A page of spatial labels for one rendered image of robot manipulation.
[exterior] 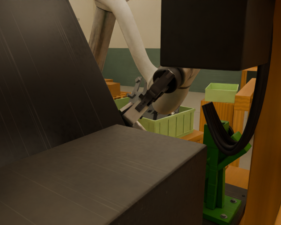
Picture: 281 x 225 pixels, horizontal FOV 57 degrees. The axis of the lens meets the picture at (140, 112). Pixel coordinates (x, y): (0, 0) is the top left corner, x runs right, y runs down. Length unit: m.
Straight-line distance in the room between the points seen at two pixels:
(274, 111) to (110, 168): 0.35
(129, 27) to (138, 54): 0.10
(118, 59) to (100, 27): 7.71
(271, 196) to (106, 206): 0.42
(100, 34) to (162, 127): 0.64
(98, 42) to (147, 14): 7.20
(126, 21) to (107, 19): 0.29
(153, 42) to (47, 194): 8.09
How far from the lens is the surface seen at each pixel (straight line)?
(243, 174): 1.14
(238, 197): 0.95
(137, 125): 0.57
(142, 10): 8.53
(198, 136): 1.79
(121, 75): 8.94
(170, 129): 1.62
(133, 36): 0.96
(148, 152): 0.36
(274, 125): 0.56
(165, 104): 0.89
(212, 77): 7.73
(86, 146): 0.39
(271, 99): 0.55
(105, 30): 1.27
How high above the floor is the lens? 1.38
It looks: 15 degrees down
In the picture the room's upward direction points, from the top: straight up
